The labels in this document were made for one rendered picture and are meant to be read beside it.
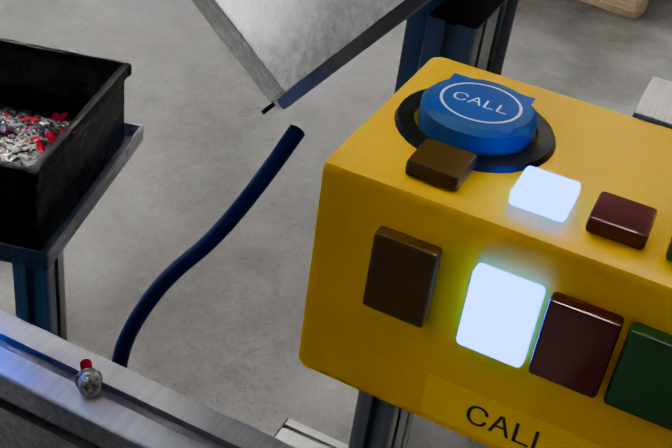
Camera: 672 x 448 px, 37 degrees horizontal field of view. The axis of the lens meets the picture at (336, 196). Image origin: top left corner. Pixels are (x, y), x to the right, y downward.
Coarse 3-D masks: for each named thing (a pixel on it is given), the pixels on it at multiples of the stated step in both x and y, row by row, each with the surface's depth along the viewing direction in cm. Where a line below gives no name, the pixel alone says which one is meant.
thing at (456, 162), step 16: (432, 144) 32; (448, 144) 32; (416, 160) 31; (432, 160) 31; (448, 160) 31; (464, 160) 31; (416, 176) 31; (432, 176) 30; (448, 176) 30; (464, 176) 31
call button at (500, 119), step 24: (432, 96) 33; (456, 96) 34; (480, 96) 34; (504, 96) 34; (528, 96) 34; (432, 120) 33; (456, 120) 32; (480, 120) 32; (504, 120) 32; (528, 120) 33; (456, 144) 32; (480, 144) 32; (504, 144) 32; (528, 144) 33
